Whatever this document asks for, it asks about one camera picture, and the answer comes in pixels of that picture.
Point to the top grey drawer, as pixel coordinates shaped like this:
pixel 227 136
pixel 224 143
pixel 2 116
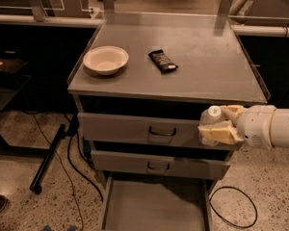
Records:
pixel 145 130

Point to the black snack bar wrapper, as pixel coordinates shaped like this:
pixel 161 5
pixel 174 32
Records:
pixel 162 61

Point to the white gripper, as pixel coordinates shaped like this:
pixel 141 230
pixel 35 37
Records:
pixel 256 125

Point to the middle grey drawer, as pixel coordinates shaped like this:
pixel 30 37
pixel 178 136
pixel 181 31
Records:
pixel 159 165

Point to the white round bowl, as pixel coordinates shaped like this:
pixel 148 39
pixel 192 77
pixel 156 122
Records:
pixel 106 60

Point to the bottom grey open drawer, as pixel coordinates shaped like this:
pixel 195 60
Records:
pixel 153 203

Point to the grey drawer cabinet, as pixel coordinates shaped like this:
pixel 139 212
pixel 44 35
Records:
pixel 140 89

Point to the clear plastic bottle white cap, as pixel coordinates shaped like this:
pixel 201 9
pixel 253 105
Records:
pixel 212 115

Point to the black stand leg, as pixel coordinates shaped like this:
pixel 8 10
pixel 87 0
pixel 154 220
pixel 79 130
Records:
pixel 35 186

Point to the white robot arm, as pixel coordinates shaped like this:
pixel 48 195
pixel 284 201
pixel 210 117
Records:
pixel 279 128

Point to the dark side table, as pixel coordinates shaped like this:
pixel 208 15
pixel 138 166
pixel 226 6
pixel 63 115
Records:
pixel 12 78

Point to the white horizontal rail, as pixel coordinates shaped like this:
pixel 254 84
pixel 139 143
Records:
pixel 50 21

